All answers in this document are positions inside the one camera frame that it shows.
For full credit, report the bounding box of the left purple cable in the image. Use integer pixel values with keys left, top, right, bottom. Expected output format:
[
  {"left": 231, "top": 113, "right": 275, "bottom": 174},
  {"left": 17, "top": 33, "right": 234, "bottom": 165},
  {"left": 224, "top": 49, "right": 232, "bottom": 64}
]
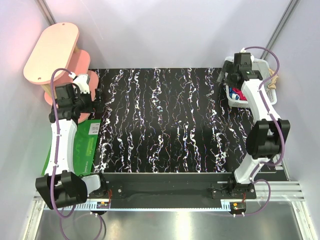
[{"left": 49, "top": 68, "right": 107, "bottom": 240}]

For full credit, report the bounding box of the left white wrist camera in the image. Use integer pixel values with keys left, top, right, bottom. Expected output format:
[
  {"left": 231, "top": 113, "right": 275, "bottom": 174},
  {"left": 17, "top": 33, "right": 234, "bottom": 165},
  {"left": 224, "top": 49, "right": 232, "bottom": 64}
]
[{"left": 68, "top": 72, "right": 90, "bottom": 94}]

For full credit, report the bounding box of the black marble pattern mat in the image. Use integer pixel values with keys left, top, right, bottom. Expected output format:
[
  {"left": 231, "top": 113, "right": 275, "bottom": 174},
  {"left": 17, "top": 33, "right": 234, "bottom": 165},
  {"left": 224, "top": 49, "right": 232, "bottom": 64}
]
[{"left": 92, "top": 68, "right": 254, "bottom": 173}]

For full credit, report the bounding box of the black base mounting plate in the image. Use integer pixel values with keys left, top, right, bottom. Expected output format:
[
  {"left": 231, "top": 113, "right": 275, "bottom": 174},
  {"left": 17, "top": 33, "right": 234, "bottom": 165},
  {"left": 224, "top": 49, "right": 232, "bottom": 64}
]
[{"left": 98, "top": 172, "right": 257, "bottom": 200}]

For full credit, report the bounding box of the pink three-tier shelf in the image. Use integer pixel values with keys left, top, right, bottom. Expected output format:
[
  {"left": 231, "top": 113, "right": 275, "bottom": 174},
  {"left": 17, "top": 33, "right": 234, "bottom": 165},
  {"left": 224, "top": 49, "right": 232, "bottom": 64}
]
[{"left": 23, "top": 22, "right": 100, "bottom": 125}]

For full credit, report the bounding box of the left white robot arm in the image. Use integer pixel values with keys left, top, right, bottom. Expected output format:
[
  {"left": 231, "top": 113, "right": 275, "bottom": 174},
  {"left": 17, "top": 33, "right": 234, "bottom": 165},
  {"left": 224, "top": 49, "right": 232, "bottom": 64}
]
[{"left": 35, "top": 83, "right": 108, "bottom": 210}]

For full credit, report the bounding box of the green plastic board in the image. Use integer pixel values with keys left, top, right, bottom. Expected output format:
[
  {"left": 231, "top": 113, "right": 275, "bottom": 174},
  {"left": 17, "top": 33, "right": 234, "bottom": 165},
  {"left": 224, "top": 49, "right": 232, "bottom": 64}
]
[{"left": 40, "top": 119, "right": 102, "bottom": 176}]

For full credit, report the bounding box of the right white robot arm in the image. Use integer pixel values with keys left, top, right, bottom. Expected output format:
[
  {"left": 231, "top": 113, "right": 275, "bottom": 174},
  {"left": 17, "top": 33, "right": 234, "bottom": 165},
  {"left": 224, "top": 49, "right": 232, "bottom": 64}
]
[{"left": 217, "top": 48, "right": 291, "bottom": 199}]

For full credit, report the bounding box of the aluminium frame rail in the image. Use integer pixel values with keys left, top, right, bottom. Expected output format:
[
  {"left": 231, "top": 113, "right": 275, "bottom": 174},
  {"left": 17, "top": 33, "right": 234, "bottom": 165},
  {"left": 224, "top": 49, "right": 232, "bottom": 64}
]
[{"left": 32, "top": 180, "right": 306, "bottom": 210}]

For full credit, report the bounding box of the magenta t-shirt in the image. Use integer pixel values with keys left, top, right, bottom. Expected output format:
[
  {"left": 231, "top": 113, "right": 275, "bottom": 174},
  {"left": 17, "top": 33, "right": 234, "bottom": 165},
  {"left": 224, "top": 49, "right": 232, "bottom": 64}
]
[{"left": 237, "top": 89, "right": 247, "bottom": 101}]

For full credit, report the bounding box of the white plastic laundry basket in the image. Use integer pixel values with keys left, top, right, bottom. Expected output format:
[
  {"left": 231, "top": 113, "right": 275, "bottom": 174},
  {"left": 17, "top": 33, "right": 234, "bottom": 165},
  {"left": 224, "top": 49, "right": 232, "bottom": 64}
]
[{"left": 224, "top": 58, "right": 277, "bottom": 108}]

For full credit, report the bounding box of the beige t-shirt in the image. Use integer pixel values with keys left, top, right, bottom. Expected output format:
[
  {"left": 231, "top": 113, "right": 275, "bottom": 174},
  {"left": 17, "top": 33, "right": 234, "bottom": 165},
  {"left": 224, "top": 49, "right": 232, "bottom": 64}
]
[{"left": 267, "top": 68, "right": 279, "bottom": 90}]

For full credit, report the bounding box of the blue garment in basket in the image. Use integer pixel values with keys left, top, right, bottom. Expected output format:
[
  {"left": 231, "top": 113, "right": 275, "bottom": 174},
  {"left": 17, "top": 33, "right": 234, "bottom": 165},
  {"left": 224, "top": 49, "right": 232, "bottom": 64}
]
[{"left": 227, "top": 86, "right": 240, "bottom": 100}]

